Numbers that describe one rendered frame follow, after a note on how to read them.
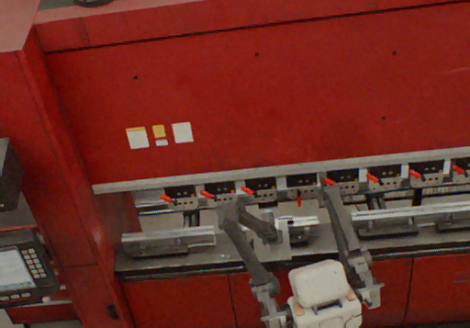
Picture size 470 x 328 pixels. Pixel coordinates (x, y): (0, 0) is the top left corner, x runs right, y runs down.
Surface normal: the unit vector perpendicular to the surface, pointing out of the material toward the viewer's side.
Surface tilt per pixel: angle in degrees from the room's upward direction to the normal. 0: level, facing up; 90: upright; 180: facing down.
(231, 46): 90
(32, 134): 90
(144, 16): 90
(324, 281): 48
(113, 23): 90
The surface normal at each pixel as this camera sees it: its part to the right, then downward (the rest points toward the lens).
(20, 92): -0.01, 0.70
